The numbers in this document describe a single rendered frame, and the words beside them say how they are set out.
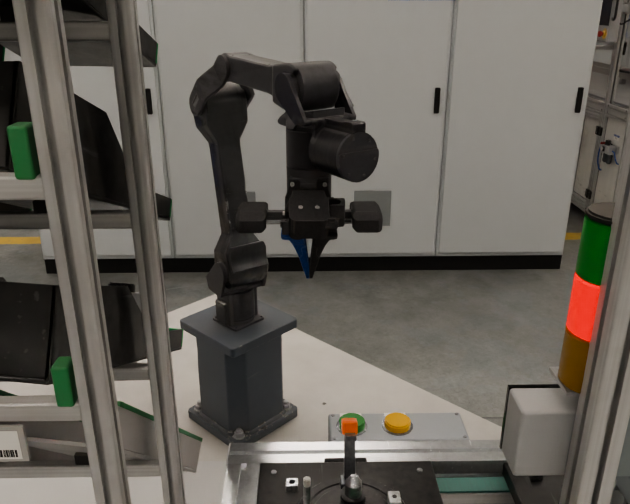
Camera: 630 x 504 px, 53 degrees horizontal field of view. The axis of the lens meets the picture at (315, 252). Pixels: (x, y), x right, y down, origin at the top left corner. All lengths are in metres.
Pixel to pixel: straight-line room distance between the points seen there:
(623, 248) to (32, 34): 0.41
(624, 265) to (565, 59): 3.37
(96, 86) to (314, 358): 2.67
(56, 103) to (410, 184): 3.42
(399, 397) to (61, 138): 0.97
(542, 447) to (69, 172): 0.45
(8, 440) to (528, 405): 0.41
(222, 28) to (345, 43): 0.66
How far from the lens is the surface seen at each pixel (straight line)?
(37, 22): 0.39
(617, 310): 0.52
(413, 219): 3.82
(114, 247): 3.98
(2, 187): 0.42
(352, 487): 0.78
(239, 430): 1.11
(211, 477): 1.08
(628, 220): 0.50
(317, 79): 0.76
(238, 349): 1.01
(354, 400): 1.23
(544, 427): 0.60
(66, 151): 0.39
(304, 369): 1.32
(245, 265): 1.00
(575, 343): 0.57
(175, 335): 0.74
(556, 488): 0.94
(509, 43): 3.73
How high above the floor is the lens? 1.57
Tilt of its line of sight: 22 degrees down
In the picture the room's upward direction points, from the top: straight up
